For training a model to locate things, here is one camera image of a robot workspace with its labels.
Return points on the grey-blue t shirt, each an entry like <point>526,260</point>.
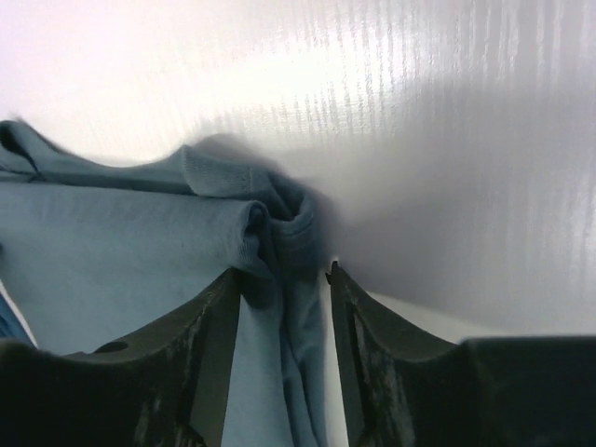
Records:
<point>90,253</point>

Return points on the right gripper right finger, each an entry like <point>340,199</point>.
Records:
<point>403,386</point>

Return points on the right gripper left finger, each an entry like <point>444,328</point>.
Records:
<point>165,384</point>

